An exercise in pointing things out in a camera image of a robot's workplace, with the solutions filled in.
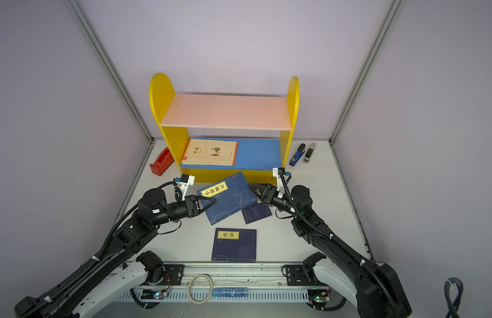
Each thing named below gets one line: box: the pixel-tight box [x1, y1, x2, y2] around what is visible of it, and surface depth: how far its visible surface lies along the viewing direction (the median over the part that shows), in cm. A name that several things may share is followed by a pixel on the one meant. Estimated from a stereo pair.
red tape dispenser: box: [149, 147, 175, 176], surface depth 106 cm
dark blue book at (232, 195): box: [196, 170, 259, 226], surface depth 69 cm
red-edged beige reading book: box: [180, 137, 239, 167], surface depth 97 cm
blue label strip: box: [212, 287, 249, 297], surface depth 71 cm
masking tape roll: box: [186, 274, 213, 305], surface depth 72 cm
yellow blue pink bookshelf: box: [149, 72, 300, 190], surface depth 81 cm
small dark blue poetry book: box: [241, 202, 272, 225], surface depth 91 cm
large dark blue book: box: [211, 227, 257, 264], surface depth 83 cm
